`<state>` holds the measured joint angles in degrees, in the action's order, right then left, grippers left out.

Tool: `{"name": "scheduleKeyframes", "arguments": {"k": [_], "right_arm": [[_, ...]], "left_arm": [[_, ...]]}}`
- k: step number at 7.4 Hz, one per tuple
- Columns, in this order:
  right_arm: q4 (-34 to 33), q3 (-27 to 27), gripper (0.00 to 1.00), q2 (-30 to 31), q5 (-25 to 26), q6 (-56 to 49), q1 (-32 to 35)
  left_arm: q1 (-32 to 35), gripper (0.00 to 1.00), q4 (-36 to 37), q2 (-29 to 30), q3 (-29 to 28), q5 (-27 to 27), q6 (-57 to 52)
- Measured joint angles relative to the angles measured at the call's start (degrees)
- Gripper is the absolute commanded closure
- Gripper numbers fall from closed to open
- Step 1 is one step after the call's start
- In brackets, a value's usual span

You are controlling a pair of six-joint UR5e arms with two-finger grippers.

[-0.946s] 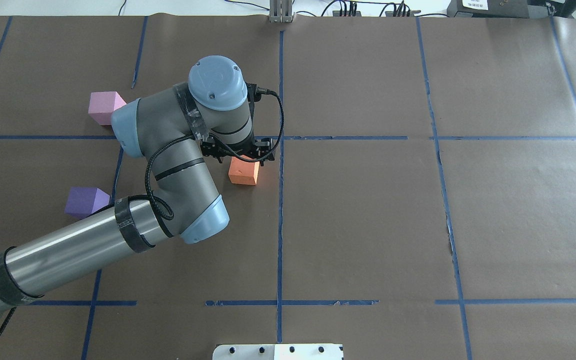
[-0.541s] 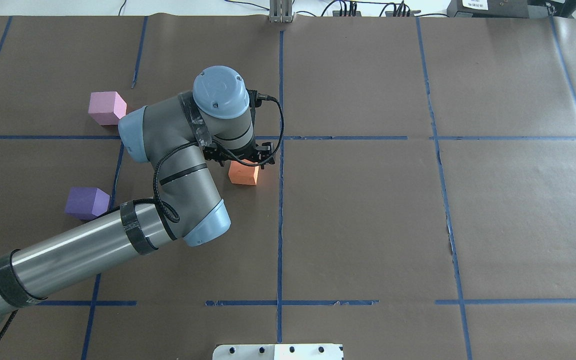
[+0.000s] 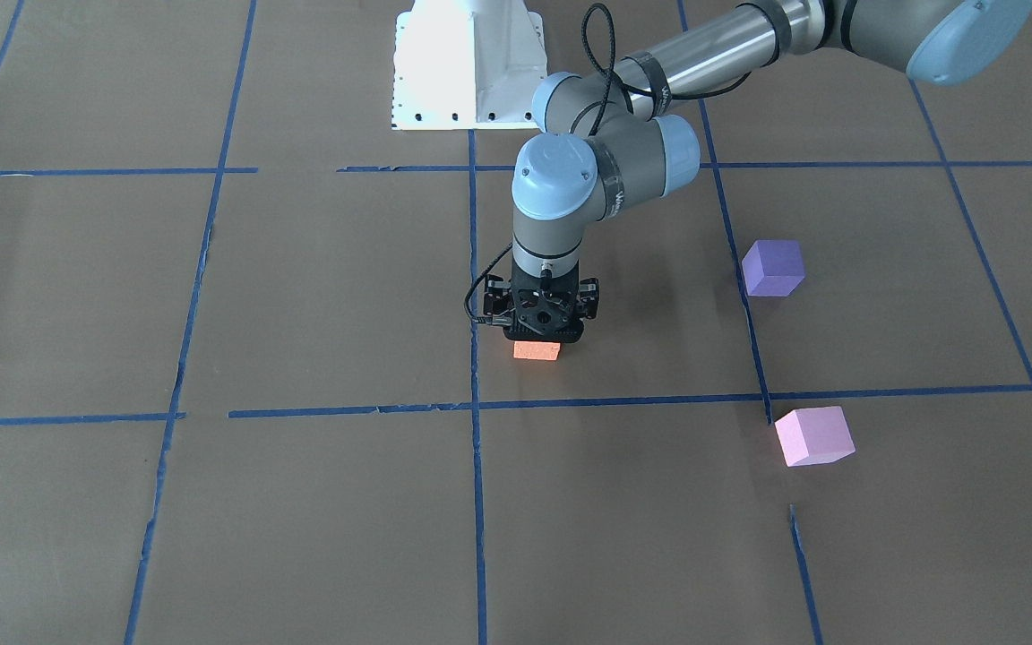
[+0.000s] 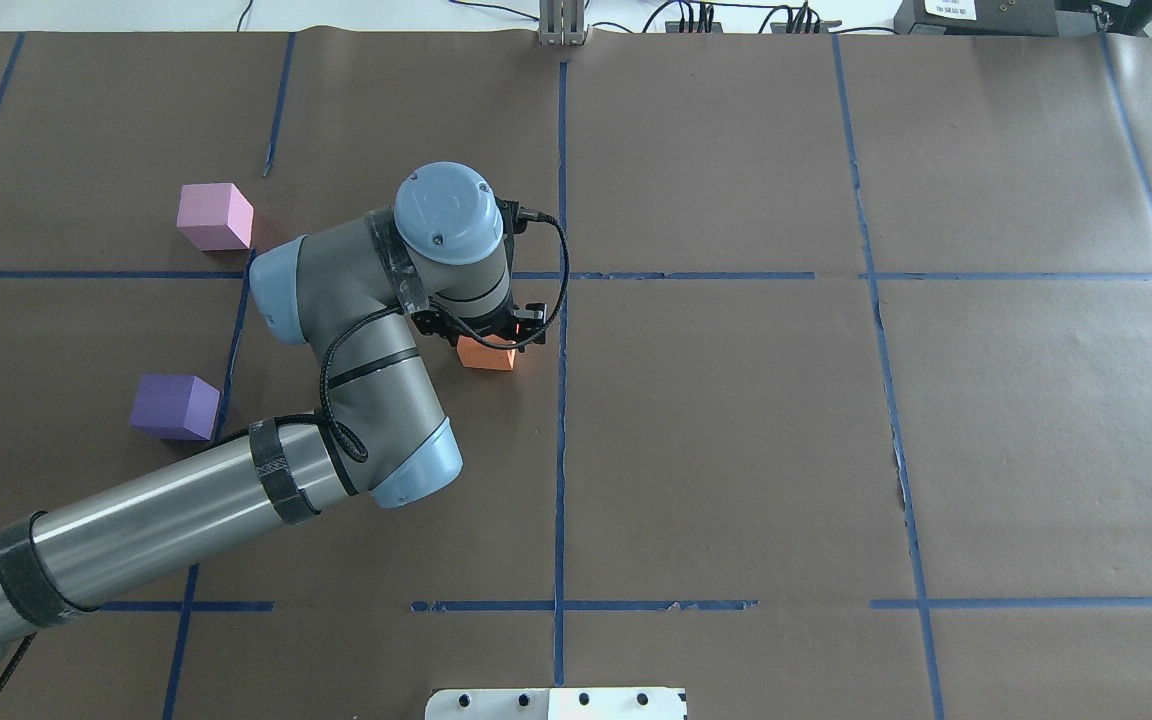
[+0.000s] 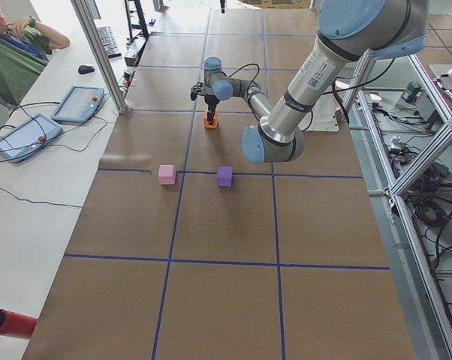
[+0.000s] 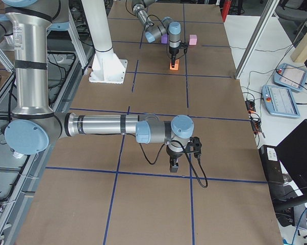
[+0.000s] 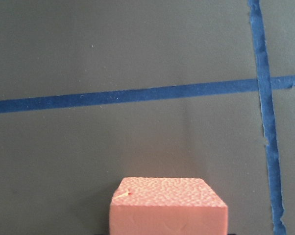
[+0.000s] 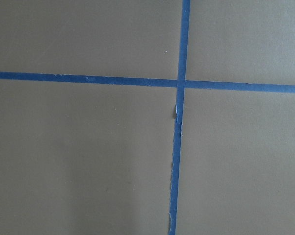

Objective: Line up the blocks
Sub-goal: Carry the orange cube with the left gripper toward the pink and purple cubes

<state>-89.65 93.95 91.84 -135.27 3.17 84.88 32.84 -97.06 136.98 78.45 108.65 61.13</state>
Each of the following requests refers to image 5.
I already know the teach pendant tablet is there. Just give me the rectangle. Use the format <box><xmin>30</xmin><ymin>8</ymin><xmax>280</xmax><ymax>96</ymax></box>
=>
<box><xmin>0</xmin><ymin>113</ymin><xmax>63</xmax><ymax>163</ymax></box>
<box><xmin>51</xmin><ymin>85</ymin><xmax>104</xmax><ymax>124</ymax></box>

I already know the purple foam block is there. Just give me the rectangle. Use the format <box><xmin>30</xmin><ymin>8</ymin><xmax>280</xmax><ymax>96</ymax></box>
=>
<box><xmin>216</xmin><ymin>166</ymin><xmax>233</xmax><ymax>188</ymax></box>

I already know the orange foam block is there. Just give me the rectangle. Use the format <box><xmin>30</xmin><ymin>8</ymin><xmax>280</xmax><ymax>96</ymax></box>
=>
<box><xmin>203</xmin><ymin>112</ymin><xmax>218</xmax><ymax>129</ymax></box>

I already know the black keyboard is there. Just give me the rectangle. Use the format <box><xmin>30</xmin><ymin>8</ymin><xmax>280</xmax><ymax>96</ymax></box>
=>
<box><xmin>96</xmin><ymin>26</ymin><xmax>122</xmax><ymax>59</ymax></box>

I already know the far teach pendant tablet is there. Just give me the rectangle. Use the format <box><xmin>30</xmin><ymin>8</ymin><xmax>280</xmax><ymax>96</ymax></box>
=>
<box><xmin>51</xmin><ymin>85</ymin><xmax>104</xmax><ymax>124</ymax></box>

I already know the pink foam block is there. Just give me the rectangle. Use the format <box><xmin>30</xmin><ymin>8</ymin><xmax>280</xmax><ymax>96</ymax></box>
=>
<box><xmin>158</xmin><ymin>164</ymin><xmax>176</xmax><ymax>185</ymax></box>

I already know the aluminium frame post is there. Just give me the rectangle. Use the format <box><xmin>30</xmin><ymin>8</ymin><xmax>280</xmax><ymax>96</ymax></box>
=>
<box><xmin>71</xmin><ymin>0</ymin><xmax>128</xmax><ymax>114</ymax></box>

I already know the red tube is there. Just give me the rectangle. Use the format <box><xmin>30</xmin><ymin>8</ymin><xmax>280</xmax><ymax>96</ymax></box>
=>
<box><xmin>0</xmin><ymin>309</ymin><xmax>38</xmax><ymax>340</ymax></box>

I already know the person in green shirt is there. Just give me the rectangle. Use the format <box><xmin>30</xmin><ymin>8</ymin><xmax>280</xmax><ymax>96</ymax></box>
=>
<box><xmin>0</xmin><ymin>5</ymin><xmax>70</xmax><ymax>105</ymax></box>

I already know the black computer mouse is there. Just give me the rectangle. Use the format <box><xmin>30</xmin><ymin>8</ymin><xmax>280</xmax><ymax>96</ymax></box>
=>
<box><xmin>77</xmin><ymin>64</ymin><xmax>95</xmax><ymax>75</ymax></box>

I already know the near teach pendant tablet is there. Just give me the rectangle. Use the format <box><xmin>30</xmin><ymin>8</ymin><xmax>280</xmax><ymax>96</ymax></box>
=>
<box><xmin>0</xmin><ymin>113</ymin><xmax>63</xmax><ymax>163</ymax></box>

